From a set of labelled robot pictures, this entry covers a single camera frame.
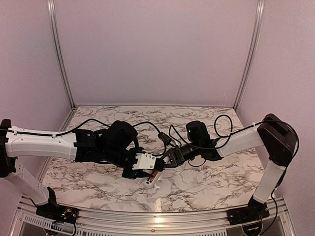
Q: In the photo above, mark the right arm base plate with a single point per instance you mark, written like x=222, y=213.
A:
x=246, y=214

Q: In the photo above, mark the white remote control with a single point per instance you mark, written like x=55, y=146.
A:
x=143, y=181

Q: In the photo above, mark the aluminium frame post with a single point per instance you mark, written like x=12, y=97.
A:
x=252, y=49
x=58, y=51

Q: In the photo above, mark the left aluminium frame post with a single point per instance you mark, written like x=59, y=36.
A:
x=58, y=51

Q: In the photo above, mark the orange AAA battery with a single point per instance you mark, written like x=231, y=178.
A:
x=151, y=179

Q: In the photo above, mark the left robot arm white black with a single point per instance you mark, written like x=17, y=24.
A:
x=116, y=144

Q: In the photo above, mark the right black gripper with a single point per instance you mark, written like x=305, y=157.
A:
x=178, y=155

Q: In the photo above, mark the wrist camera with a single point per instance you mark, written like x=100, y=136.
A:
x=145, y=161
x=165, y=139

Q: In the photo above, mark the right aluminium frame post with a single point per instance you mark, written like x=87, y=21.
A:
x=252, y=49

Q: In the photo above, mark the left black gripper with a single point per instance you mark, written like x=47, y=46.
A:
x=140, y=173

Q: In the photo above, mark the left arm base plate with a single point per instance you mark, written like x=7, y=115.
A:
x=58, y=213

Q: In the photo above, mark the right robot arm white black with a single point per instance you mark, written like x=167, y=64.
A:
x=278, y=137

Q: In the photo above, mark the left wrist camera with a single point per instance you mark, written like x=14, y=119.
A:
x=145, y=161

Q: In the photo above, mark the front aluminium rail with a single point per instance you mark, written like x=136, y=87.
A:
x=94, y=222

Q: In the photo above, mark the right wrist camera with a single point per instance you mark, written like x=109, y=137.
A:
x=165, y=139

